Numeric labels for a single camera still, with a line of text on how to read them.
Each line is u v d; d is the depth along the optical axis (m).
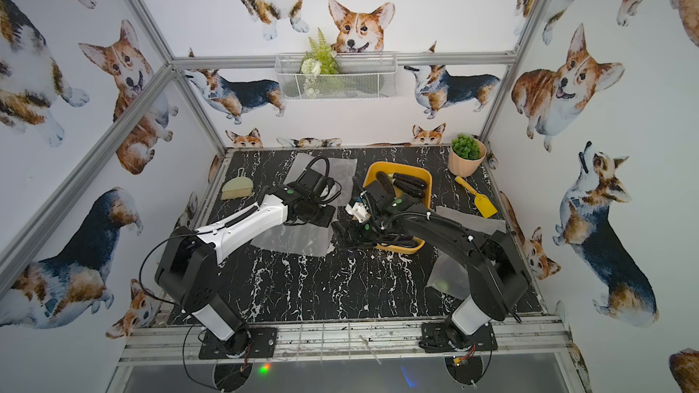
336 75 0.86
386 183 1.08
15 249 0.49
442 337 0.73
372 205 0.66
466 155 1.03
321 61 0.82
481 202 1.01
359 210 0.78
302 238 0.95
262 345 0.73
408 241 0.87
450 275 0.82
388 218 0.59
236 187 1.07
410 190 1.03
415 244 0.88
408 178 1.06
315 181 0.70
